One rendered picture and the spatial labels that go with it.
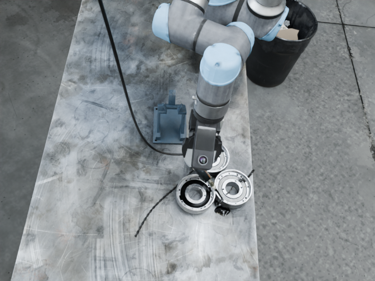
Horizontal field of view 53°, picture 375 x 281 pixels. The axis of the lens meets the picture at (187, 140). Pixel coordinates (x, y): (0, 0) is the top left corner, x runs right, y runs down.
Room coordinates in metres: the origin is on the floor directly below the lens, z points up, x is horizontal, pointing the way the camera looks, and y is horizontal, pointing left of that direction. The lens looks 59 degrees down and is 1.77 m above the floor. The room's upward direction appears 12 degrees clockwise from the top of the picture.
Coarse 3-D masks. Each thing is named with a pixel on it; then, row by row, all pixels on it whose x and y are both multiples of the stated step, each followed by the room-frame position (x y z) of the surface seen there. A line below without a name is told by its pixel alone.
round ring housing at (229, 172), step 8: (224, 176) 0.47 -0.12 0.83; (240, 176) 0.48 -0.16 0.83; (216, 184) 0.44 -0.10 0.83; (224, 184) 0.45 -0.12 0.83; (232, 184) 0.46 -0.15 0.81; (240, 184) 0.46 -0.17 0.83; (248, 184) 0.46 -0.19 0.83; (216, 192) 0.41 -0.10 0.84; (224, 192) 0.42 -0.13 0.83; (240, 192) 0.43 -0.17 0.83; (248, 192) 0.44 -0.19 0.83; (224, 200) 0.40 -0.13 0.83; (232, 208) 0.39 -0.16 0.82
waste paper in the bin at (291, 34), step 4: (284, 24) 1.77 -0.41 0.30; (288, 24) 1.77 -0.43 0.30; (280, 28) 1.72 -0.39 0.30; (284, 28) 1.72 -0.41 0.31; (292, 28) 1.67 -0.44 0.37; (280, 32) 1.64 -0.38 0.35; (284, 32) 1.64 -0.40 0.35; (288, 32) 1.65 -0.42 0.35; (292, 32) 1.65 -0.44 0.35; (296, 32) 1.65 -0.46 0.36; (280, 36) 1.62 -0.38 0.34; (284, 36) 1.63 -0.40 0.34; (288, 36) 1.63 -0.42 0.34; (292, 36) 1.63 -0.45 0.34; (296, 36) 1.64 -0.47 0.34
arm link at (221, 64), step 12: (216, 48) 0.53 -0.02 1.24; (228, 48) 0.54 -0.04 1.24; (204, 60) 0.50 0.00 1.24; (216, 60) 0.49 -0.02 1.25; (228, 60) 0.50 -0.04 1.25; (240, 60) 0.51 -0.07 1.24; (204, 72) 0.49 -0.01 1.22; (216, 72) 0.48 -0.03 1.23; (228, 72) 0.48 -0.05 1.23; (204, 84) 0.48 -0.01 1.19; (216, 84) 0.47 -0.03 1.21; (228, 84) 0.48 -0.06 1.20; (204, 96) 0.47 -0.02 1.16; (216, 96) 0.47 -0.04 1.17; (228, 96) 0.48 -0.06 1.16
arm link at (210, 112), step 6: (192, 96) 0.49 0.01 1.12; (198, 102) 0.48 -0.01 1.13; (198, 108) 0.47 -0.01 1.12; (204, 108) 0.47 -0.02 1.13; (210, 108) 0.46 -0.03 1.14; (216, 108) 0.47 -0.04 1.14; (222, 108) 0.47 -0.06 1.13; (204, 114) 0.46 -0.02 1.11; (210, 114) 0.46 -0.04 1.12; (216, 114) 0.46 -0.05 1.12; (222, 114) 0.47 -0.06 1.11
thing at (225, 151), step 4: (224, 148) 0.55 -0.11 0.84; (224, 152) 0.55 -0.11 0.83; (228, 152) 0.54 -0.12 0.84; (224, 156) 0.53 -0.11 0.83; (228, 156) 0.53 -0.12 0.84; (216, 160) 0.53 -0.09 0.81; (224, 160) 0.52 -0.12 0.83; (228, 160) 0.52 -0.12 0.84; (216, 164) 0.50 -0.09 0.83; (224, 164) 0.51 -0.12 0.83; (220, 168) 0.49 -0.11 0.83; (224, 168) 0.49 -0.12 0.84; (208, 172) 0.47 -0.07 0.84; (212, 172) 0.47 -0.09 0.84; (216, 172) 0.47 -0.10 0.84
